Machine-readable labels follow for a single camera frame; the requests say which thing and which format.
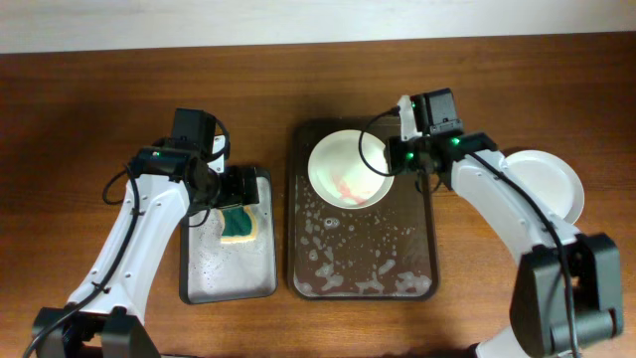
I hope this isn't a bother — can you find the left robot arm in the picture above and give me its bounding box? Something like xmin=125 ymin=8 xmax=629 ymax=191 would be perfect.
xmin=24 ymin=108 xmax=259 ymax=357

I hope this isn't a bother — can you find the small black soapy tray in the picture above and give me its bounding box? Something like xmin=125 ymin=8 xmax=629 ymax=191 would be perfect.
xmin=179 ymin=167 xmax=277 ymax=304

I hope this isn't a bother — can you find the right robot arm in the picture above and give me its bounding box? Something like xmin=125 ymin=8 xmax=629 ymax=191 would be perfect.
xmin=385 ymin=89 xmax=624 ymax=357

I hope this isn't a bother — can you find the light green plate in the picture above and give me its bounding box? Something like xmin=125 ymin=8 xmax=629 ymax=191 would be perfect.
xmin=506 ymin=150 xmax=585 ymax=224

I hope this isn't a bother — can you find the green yellow sponge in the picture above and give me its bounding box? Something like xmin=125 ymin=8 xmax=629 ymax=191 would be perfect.
xmin=221 ymin=207 xmax=257 ymax=244

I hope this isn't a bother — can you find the large brown serving tray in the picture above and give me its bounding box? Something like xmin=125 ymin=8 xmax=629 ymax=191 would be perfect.
xmin=286 ymin=117 xmax=440 ymax=301

